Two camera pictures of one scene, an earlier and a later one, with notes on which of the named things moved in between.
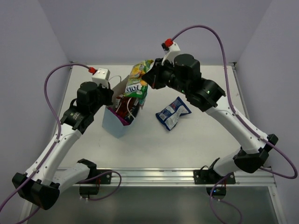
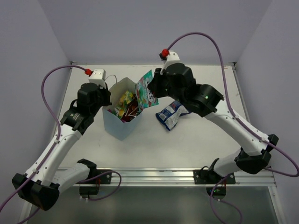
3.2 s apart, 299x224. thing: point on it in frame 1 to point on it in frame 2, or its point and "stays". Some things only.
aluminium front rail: [175, 177] stays
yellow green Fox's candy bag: [137, 88] to [125, 99]
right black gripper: [153, 76] to [155, 86]
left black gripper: [107, 94] stays
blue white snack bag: [169, 116] stays
